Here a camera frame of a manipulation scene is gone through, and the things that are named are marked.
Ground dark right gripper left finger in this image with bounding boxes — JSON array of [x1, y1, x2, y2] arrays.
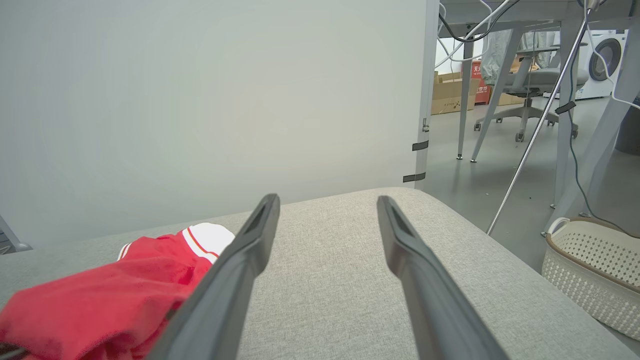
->
[[147, 193, 281, 360]]

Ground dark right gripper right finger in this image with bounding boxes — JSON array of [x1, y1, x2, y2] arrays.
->
[[376, 195, 510, 360]]

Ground red white basketball jersey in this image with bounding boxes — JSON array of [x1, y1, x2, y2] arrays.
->
[[0, 222, 236, 360]]

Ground white perforated laundry basket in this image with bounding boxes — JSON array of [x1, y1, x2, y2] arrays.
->
[[541, 216, 640, 342]]

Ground chrome metal rod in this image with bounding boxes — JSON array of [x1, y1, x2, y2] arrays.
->
[[486, 0, 598, 236]]

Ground white partition panel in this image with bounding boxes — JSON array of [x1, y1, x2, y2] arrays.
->
[[0, 0, 441, 251]]

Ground grey partition foot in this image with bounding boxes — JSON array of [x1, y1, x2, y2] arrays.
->
[[0, 215, 32, 255]]

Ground brown cardboard box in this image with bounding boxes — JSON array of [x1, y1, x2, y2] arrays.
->
[[431, 71, 482, 116]]

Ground red printed box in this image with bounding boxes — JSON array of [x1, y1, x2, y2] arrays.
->
[[471, 61, 492, 105]]

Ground grey office chair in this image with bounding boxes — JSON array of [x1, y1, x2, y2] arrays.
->
[[474, 30, 590, 143]]

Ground dark round bin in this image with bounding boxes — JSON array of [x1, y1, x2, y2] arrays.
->
[[614, 97, 640, 155]]

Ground grey metal desk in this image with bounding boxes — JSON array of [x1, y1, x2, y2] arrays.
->
[[439, 0, 640, 236]]

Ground white washing machine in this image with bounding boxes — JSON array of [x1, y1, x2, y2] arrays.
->
[[575, 29, 629, 100]]

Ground thin black floor cable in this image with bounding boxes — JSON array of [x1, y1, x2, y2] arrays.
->
[[567, 30, 640, 240]]

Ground white hanging cable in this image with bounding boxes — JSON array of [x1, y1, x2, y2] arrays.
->
[[582, 5, 640, 111]]

